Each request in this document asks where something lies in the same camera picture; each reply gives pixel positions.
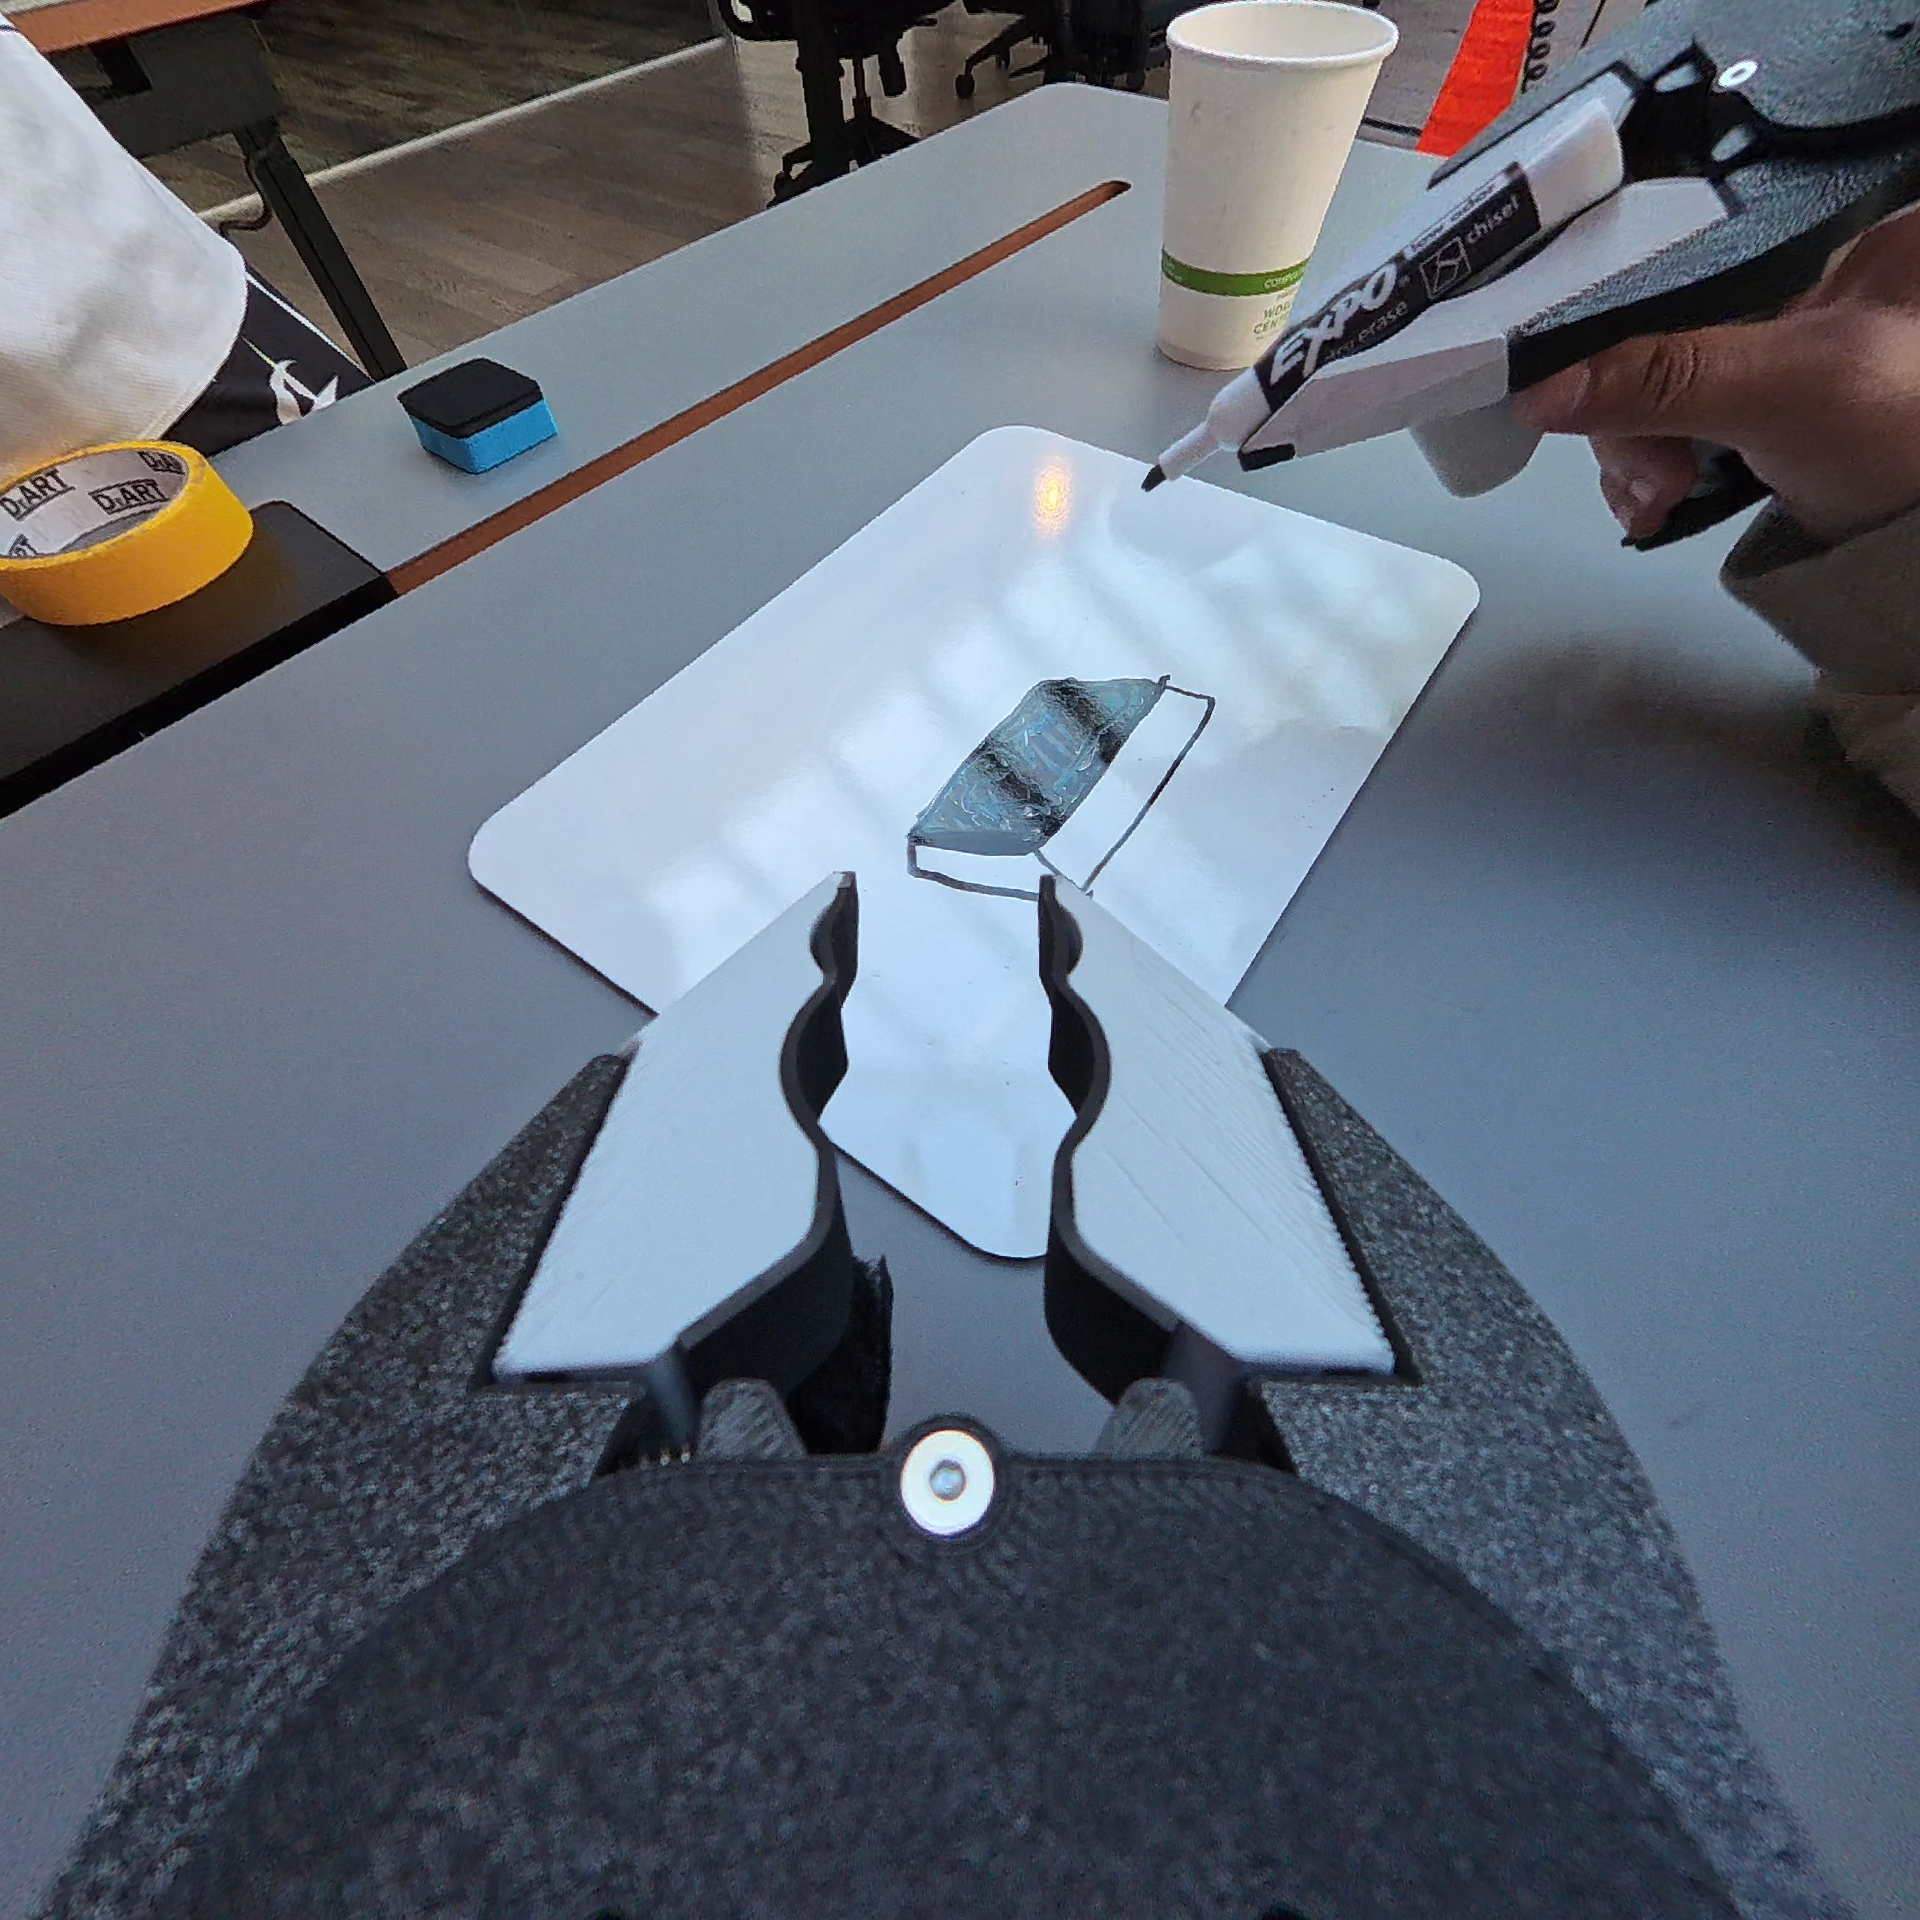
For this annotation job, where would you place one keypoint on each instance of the person's right forearm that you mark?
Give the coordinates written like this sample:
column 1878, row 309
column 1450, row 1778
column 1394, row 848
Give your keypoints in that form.
column 1863, row 632

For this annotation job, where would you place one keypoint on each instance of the black dry erase marker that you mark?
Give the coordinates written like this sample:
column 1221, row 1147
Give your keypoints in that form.
column 1349, row 320

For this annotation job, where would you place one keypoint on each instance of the small white whiteboard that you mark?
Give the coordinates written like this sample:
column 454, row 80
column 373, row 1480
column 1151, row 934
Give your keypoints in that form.
column 722, row 778

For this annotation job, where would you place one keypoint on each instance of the yellow tape roll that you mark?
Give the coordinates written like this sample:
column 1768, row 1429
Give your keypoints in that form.
column 153, row 576

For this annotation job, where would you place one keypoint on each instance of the white paper cup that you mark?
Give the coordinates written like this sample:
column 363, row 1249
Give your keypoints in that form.
column 1275, row 179

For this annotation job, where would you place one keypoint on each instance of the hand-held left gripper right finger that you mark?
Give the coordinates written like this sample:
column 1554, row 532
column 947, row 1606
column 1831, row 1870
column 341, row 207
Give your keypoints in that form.
column 1215, row 1200

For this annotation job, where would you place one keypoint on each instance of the wood edged table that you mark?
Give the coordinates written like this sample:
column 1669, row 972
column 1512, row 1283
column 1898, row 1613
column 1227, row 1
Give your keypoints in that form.
column 153, row 66

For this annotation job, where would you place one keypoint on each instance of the black office chair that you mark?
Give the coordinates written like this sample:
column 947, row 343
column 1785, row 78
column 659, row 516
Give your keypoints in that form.
column 841, row 78
column 1066, row 35

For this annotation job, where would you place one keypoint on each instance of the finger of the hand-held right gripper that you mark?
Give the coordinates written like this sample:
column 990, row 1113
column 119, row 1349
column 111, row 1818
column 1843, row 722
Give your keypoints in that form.
column 1559, row 97
column 1423, row 359

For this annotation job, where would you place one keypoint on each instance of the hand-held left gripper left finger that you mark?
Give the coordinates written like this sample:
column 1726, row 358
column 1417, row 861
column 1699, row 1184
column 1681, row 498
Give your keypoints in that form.
column 677, row 1200

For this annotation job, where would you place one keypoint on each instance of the person's right hand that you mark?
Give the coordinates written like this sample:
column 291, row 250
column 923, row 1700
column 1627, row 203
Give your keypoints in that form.
column 1773, row 375

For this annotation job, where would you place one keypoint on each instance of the blue black whiteboard eraser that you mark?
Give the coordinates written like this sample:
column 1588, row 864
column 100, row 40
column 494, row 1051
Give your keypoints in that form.
column 482, row 436

